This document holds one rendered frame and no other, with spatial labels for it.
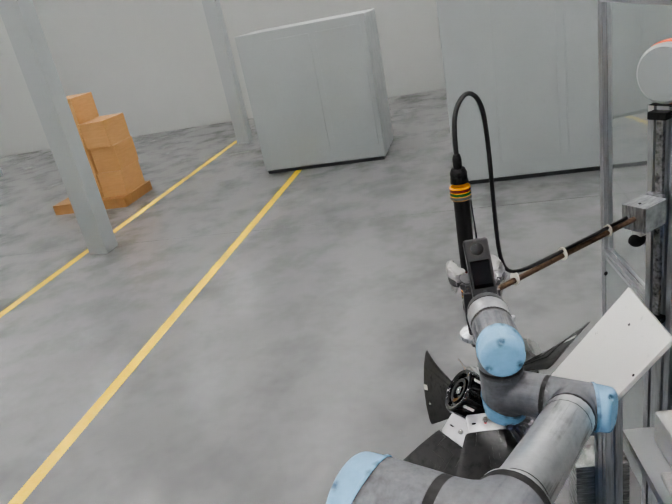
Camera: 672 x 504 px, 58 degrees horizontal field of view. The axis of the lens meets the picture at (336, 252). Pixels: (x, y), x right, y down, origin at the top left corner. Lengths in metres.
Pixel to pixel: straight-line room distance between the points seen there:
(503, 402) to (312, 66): 7.66
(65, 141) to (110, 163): 2.23
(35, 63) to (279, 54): 3.15
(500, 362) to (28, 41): 6.50
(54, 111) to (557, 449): 6.63
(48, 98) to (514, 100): 4.85
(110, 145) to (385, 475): 8.60
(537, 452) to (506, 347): 0.21
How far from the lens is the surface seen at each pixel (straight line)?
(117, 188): 9.36
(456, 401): 1.63
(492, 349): 1.01
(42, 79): 7.11
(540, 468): 0.84
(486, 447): 1.53
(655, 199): 1.82
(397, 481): 0.76
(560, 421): 0.95
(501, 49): 6.71
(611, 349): 1.72
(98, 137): 9.24
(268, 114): 8.82
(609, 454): 1.86
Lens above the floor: 2.21
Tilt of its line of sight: 23 degrees down
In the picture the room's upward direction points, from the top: 11 degrees counter-clockwise
